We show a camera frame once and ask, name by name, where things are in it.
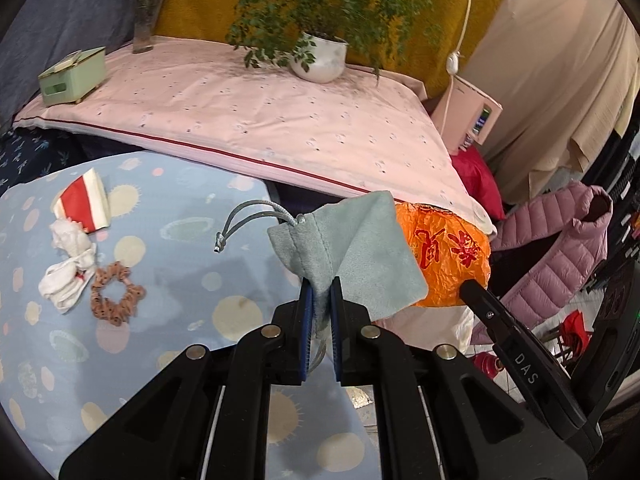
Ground navy printed cloth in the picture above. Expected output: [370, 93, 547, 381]
[0, 127, 86, 196]

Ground glass vase with red flowers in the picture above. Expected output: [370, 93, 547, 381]
[122, 0, 182, 55]

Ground red cloth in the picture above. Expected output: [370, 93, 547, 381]
[450, 147, 507, 221]

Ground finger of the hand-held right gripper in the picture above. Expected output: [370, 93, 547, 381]
[459, 280, 531, 356]

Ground red stool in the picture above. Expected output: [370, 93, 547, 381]
[542, 310, 596, 361]

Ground white cable with switch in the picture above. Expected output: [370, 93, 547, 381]
[445, 0, 478, 78]

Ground pink appliance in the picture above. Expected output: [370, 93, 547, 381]
[431, 77, 503, 156]

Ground pink down jacket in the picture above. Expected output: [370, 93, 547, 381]
[470, 182, 615, 346]

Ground green tissue box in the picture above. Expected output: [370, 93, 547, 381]
[38, 46, 107, 108]

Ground white and red socks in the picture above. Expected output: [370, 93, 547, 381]
[50, 169, 112, 233]

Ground white crumpled sock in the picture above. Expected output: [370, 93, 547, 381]
[50, 219, 97, 256]
[39, 252, 98, 315]

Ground yellow cloth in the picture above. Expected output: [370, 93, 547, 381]
[152, 0, 521, 101]

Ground orange plastic bag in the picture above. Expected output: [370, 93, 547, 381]
[392, 201, 493, 308]

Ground green plant in white pot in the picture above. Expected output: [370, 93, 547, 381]
[192, 0, 446, 84]

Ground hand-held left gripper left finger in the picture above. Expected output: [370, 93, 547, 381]
[59, 277, 316, 480]

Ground pink blanket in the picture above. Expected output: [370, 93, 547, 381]
[12, 35, 498, 236]

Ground blue denim cloth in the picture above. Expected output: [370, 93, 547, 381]
[0, 0, 138, 126]

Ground red plastic object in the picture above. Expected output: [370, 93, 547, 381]
[472, 350, 503, 386]

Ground brown scrunchie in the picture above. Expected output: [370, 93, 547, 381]
[90, 261, 147, 327]

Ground beige curtain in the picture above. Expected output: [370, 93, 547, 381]
[460, 0, 640, 196]

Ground grey green drawstring pouch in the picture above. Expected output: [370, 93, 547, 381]
[214, 190, 430, 376]

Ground blue dotted cloth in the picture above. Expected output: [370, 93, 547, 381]
[0, 152, 371, 480]

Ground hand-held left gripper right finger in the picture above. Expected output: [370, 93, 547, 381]
[330, 276, 588, 480]

